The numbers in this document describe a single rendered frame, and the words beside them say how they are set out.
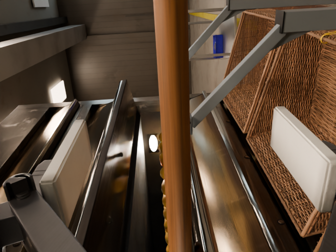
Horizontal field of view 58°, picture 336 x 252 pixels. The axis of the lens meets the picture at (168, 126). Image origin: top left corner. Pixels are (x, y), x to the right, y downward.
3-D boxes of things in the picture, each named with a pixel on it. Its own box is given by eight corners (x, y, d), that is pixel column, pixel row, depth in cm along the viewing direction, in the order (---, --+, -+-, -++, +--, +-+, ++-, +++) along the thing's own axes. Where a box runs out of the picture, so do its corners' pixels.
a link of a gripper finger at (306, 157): (329, 162, 14) (345, 161, 14) (273, 106, 20) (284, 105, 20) (318, 214, 15) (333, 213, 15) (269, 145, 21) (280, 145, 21)
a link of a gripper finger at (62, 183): (67, 232, 15) (51, 233, 15) (93, 158, 21) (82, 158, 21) (54, 181, 13) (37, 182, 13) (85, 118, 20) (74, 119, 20)
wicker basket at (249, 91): (305, 132, 134) (243, 136, 133) (263, 92, 185) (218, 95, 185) (322, 15, 114) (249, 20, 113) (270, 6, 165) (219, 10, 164)
